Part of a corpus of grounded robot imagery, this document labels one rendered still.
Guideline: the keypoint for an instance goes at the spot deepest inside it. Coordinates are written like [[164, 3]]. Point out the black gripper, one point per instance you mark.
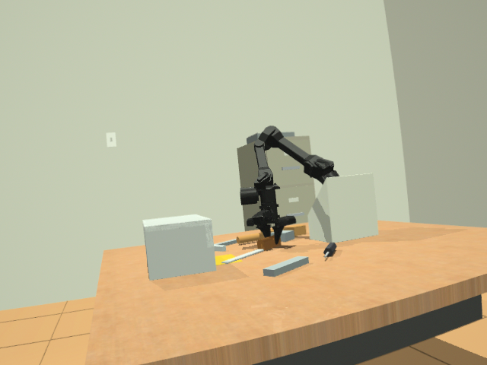
[[280, 222]]

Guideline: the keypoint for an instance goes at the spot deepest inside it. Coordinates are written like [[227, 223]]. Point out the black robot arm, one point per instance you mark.
[[271, 137]]

